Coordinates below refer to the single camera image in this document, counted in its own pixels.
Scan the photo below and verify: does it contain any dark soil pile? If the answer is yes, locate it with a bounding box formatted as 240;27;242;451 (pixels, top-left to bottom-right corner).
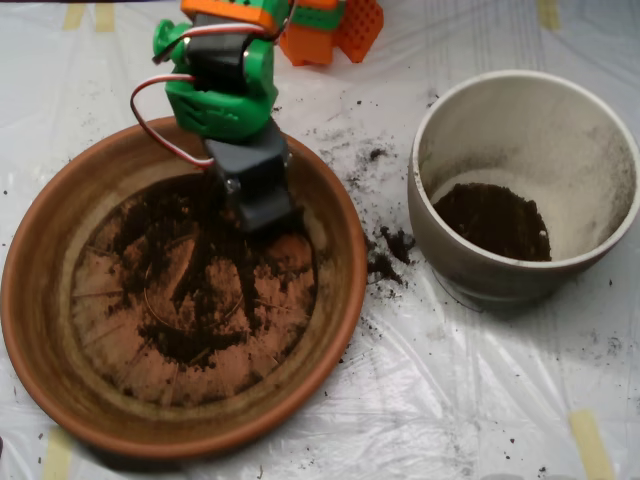
107;177;319;374

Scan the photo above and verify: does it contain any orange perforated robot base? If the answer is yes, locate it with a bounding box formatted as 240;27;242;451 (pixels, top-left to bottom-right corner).
277;0;385;66

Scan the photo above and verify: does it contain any terracotta saucer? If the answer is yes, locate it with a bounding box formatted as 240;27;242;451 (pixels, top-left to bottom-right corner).
0;113;369;461

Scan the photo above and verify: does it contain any white ceramic pot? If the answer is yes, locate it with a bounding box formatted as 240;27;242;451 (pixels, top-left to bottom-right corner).
407;69;640;315

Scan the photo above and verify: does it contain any beige masking tape strip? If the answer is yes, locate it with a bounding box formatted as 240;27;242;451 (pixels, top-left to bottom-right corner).
42;427;76;480
94;3;117;34
537;0;561;31
568;409;616;480
62;3;86;32

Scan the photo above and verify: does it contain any clear plastic sheet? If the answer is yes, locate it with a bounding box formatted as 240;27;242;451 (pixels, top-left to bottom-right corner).
0;2;640;480

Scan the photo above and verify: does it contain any red white gripper servo cable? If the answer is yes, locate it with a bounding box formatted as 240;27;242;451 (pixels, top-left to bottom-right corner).
129;73;217;172

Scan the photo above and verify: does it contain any red white wrist servo cable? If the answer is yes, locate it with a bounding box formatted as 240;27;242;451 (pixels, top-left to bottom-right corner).
152;0;297;65

